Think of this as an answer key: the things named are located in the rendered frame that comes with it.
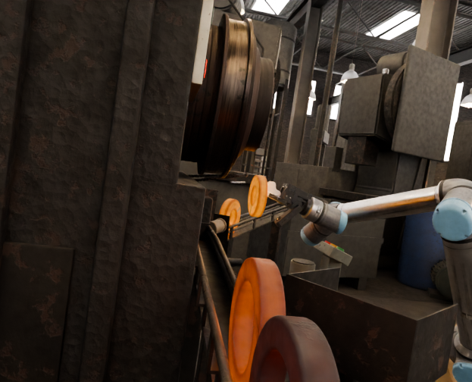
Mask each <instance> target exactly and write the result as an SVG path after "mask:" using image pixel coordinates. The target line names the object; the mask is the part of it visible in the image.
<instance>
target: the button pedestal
mask: <svg viewBox="0 0 472 382"><path fill-rule="evenodd" d="M313 247H314V248H316V249H318V250H319V251H321V252H322V253H324V254H322V256H321V262H320V270H322V269H328V268H341V266H342V263H343V264H344V265H347V266H349V263H350V261H351V260H352V256H350V255H349V254H347V253H345V252H343V251H342V250H340V249H337V248H335V247H333V246H331V245H330V244H328V243H325V242H324V241H321V242H320V243H319V244H318V245H316V246H313Z"/></svg>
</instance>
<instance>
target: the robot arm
mask: <svg viewBox="0 0 472 382"><path fill-rule="evenodd" d="M284 188H285V189H284ZM312 196H313V195H312V194H310V193H306V192H304V191H302V190H301V189H299V188H298V187H296V186H293V185H292V184H288V183H283V185H282V187H281V189H280V191H279V190H277V189H276V184H275V182H271V181H269V182H267V197H268V198H271V199H273V200H275V201H277V202H278V203H280V204H281V205H285V206H286V207H287V208H289V210H288V211H286V212H285V213H283V214H282V215H281V216H279V217H278V218H277V219H276V220H275V221H274V223H275V224H276V225H277V226H278V227H282V226H283V225H285V224H286V223H287V222H288V221H289V220H291V219H292V218H293V217H295V216H296V215H297V214H298V213H299V214H301V215H302V218H304V219H305V220H308V221H310V222H309V223H308V224H307V225H306V226H304V227H303V228H302V230H301V237H302V240H303V241H304V242H305V243H306V244H308V245H309V246H316V245H318V244H319V243H320V242H321V241H323V240H324V239H326V238H327V237H328V236H329V235H330V234H331V233H335V234H341V233H342V232H343V231H344V229H345V227H346V225H347V224H351V223H357V222H362V221H372V220H378V219H384V218H394V217H399V216H405V215H410V214H420V213H426V212H432V211H434V213H433V219H432V221H433V227H434V229H435V231H436V232H437V233H439V234H440V236H441V238H442V243H443V248H444V252H445V260H446V265H447V269H448V274H449V282H450V287H451V291H452V299H453V304H457V303H458V313H457V318H456V321H457V326H455V329H454V334H453V339H452V347H451V351H450V356H449V358H450V359H451V360H452V361H453V362H454V364H453V366H452V367H453V369H452V373H453V376H454V378H455V379H456V381H457V382H472V181H469V180H464V179H448V180H442V181H440V182H439V185H438V186H433V187H429V188H425V189H417V190H413V191H409V192H404V193H397V194H392V195H388V196H381V197H376V198H372V199H365V200H361V201H357V202H349V203H345V204H343V203H340V202H331V203H330V204H327V203H325V202H322V201H320V200H318V199H316V198H314V197H312Z"/></svg>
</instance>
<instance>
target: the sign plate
mask: <svg viewBox="0 0 472 382"><path fill-rule="evenodd" d="M213 4H214V0H203V2H202V12H201V17H200V24H199V29H198V39H197V45H196V50H195V61H194V67H193V72H192V82H191V89H190V94H189V102H191V103H193V101H194V100H195V97H196V95H197V93H198V91H199V89H200V87H201V85H202V84H203V83H204V76H205V66H206V61H207V55H206V52H207V46H208V36H209V30H210V25H211V15H212V10H213Z"/></svg>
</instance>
